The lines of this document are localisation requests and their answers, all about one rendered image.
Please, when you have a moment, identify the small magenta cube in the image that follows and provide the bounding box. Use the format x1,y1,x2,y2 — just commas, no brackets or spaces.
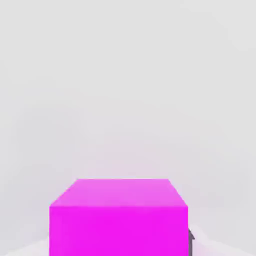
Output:
48,178,189,256

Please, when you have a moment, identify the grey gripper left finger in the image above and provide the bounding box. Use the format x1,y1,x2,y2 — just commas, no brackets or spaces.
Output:
8,239,50,256

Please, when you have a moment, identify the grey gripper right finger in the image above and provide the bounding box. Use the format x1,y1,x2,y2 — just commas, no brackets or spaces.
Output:
188,225,243,256

